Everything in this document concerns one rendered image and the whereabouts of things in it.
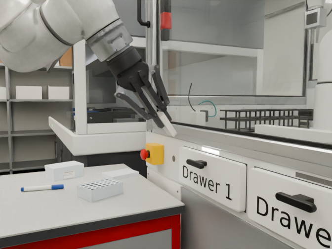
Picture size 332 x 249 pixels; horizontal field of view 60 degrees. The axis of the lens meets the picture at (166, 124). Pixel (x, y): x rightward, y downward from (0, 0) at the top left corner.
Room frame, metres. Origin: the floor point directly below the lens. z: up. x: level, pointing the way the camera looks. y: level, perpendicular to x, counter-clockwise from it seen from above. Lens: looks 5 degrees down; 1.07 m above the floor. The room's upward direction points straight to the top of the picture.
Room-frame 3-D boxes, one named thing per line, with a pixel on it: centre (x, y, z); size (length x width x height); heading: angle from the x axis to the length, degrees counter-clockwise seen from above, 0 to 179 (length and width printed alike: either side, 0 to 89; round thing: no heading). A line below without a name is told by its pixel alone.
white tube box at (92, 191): (0.93, 0.22, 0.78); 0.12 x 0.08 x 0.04; 138
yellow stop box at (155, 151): (1.05, 0.05, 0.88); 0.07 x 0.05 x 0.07; 25
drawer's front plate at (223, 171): (0.76, -0.11, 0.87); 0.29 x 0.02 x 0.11; 25
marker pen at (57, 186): (0.98, 0.43, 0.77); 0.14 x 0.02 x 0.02; 105
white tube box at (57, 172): (1.15, 0.41, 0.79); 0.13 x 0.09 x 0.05; 133
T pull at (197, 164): (0.75, -0.09, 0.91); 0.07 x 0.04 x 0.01; 25
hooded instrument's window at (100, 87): (2.45, 0.32, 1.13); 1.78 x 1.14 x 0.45; 25
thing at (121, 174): (1.17, 0.19, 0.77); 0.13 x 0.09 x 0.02; 131
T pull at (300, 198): (0.47, -0.22, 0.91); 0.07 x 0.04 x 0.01; 25
